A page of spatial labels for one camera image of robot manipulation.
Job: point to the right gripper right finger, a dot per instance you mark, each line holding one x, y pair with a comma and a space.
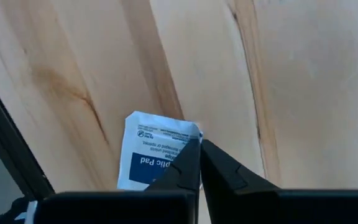
259, 205

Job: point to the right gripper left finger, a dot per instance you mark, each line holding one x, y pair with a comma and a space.
172, 205

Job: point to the blue print antiseptic pad packet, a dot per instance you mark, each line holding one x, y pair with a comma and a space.
148, 146

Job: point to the white bracket plate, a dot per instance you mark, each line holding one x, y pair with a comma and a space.
31, 213

